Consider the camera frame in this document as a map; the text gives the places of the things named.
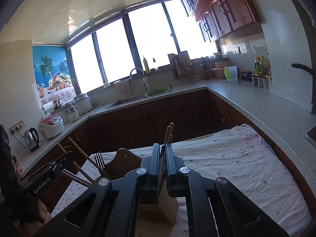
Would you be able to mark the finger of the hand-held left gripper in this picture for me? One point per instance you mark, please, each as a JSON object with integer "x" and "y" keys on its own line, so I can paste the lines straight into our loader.
{"x": 64, "y": 163}

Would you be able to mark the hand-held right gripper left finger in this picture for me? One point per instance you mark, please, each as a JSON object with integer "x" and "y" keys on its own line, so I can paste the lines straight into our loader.
{"x": 156, "y": 167}

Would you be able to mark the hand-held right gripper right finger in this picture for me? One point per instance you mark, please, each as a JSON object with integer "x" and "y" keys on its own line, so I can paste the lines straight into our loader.
{"x": 169, "y": 170}

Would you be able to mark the wooden chopstick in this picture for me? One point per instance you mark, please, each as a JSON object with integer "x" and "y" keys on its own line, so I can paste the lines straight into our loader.
{"x": 76, "y": 179}
{"x": 167, "y": 133}
{"x": 171, "y": 130}
{"x": 84, "y": 172}
{"x": 81, "y": 153}
{"x": 170, "y": 139}

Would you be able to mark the metal fork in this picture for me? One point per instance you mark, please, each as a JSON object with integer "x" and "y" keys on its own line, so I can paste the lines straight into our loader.
{"x": 100, "y": 161}

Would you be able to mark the wooden utensil holder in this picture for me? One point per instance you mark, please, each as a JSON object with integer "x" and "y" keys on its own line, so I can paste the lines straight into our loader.
{"x": 167, "y": 207}

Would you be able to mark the person's left hand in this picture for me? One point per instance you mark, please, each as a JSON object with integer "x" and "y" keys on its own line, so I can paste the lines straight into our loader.
{"x": 32, "y": 228}

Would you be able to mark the brown wooden board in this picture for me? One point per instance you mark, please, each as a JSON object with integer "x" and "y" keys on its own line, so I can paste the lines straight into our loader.
{"x": 123, "y": 163}

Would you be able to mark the red and white rice cooker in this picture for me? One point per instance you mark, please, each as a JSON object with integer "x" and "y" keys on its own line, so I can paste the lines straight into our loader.
{"x": 50, "y": 127}

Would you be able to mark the steel electric kettle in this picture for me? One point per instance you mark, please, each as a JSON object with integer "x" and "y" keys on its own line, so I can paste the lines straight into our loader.
{"x": 32, "y": 140}

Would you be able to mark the small white steamer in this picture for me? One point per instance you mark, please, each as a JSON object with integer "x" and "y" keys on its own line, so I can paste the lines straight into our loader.
{"x": 72, "y": 114}

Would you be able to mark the dark wooden base cabinets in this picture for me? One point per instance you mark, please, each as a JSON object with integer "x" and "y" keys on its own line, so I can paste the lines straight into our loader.
{"x": 148, "y": 118}

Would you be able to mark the dotted white tablecloth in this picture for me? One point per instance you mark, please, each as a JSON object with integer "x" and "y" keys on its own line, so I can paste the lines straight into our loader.
{"x": 222, "y": 158}

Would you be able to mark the paper towel roll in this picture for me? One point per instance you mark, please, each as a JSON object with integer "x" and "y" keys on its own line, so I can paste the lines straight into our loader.
{"x": 48, "y": 106}

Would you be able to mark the small metal pot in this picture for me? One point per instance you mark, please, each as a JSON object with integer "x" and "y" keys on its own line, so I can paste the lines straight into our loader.
{"x": 58, "y": 103}

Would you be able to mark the large white cooker pot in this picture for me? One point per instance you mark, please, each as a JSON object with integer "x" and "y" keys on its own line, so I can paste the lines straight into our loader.
{"x": 82, "y": 102}

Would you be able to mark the steel kitchen sink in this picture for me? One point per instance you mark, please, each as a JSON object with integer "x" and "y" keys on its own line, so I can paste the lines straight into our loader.
{"x": 128, "y": 101}

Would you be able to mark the green plastic colander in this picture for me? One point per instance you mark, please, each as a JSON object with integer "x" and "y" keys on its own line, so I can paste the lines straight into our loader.
{"x": 158, "y": 91}

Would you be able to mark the chrome kitchen faucet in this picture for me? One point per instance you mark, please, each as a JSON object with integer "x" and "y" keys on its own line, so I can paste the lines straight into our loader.
{"x": 145, "y": 81}

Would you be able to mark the pink checked cloth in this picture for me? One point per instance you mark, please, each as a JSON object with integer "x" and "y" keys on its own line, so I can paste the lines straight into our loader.
{"x": 122, "y": 87}

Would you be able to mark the white bowl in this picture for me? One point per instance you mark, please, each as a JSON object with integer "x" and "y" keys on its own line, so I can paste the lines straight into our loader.
{"x": 107, "y": 85}

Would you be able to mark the yellow dish soap bottle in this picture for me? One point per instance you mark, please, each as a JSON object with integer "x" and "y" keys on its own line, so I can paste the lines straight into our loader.
{"x": 147, "y": 65}

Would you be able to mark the wooden knife block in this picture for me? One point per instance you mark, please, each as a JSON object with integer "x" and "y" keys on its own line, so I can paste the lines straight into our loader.
{"x": 205, "y": 70}

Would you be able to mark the clear pitcher with green lid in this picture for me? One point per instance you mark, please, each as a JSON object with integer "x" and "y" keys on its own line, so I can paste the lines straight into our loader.
{"x": 231, "y": 74}

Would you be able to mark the beige lidded container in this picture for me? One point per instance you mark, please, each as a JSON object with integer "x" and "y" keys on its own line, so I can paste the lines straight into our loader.
{"x": 221, "y": 64}

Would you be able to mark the dark purple bowl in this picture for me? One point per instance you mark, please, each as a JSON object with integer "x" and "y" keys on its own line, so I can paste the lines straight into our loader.
{"x": 246, "y": 76}

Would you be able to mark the large kitchen window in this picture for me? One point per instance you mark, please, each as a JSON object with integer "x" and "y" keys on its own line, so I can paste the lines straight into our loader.
{"x": 148, "y": 42}

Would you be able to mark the green-label oil bottle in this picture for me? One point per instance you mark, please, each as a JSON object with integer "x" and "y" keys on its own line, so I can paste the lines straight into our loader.
{"x": 257, "y": 66}

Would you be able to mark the steel stove top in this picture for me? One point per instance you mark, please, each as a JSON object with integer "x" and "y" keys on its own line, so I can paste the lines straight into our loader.
{"x": 311, "y": 134}

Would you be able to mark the white wall socket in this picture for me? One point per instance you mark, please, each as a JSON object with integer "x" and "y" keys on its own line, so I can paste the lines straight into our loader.
{"x": 16, "y": 127}

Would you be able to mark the tropical fruit wall poster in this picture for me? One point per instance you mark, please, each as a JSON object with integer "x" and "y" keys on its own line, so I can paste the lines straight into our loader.
{"x": 53, "y": 71}

